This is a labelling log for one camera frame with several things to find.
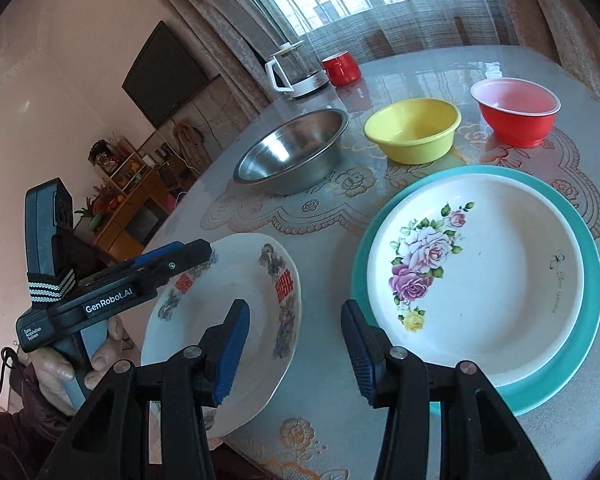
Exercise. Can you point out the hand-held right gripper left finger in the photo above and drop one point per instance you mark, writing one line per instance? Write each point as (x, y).
(232, 350)

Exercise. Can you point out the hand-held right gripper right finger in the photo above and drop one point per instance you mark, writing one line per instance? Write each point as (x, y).
(357, 350)

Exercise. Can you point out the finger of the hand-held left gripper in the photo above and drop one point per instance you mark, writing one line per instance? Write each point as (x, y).
(180, 262)

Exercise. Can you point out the white dragon print plate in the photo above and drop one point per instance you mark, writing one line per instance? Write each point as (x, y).
(260, 310)

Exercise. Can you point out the white rose print plate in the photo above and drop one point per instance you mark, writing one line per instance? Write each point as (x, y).
(500, 285)

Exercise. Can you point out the stainless steel bowl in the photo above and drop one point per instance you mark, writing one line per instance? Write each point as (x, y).
(290, 150)

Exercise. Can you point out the yellow plate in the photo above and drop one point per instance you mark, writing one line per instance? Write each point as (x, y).
(410, 130)

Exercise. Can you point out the teal plate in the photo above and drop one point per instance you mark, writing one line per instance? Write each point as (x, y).
(587, 310)

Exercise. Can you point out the red plastic bowl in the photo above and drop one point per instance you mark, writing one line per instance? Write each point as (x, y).
(515, 120)

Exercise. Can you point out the person's left forearm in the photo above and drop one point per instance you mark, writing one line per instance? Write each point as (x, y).
(25, 440)

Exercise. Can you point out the person's left hand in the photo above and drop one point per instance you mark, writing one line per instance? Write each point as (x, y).
(105, 357)

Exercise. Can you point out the wooden shelf cabinet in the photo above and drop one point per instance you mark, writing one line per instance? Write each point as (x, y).
(125, 220)

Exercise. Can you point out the lace floral tablecloth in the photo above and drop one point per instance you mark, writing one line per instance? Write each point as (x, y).
(330, 240)

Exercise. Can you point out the beige patterned curtain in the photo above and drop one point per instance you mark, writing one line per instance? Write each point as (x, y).
(220, 20)
(570, 20)

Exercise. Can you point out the red mug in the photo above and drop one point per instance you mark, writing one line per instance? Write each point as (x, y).
(341, 70)

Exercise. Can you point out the white sheer curtain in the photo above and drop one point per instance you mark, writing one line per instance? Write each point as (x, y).
(405, 20)

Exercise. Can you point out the black wall television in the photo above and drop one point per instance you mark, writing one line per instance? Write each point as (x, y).
(165, 75)

